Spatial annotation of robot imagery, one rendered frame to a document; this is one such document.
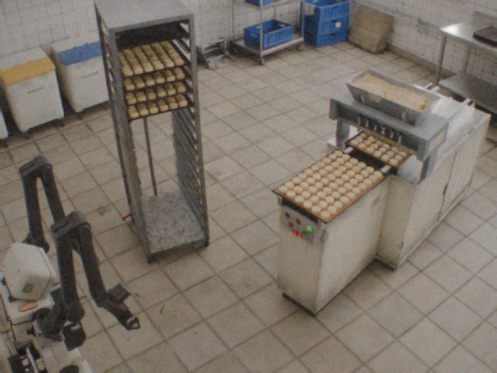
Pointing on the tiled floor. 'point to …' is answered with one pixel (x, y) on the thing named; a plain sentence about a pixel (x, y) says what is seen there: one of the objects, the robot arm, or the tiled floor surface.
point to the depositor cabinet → (425, 187)
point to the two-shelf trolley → (261, 31)
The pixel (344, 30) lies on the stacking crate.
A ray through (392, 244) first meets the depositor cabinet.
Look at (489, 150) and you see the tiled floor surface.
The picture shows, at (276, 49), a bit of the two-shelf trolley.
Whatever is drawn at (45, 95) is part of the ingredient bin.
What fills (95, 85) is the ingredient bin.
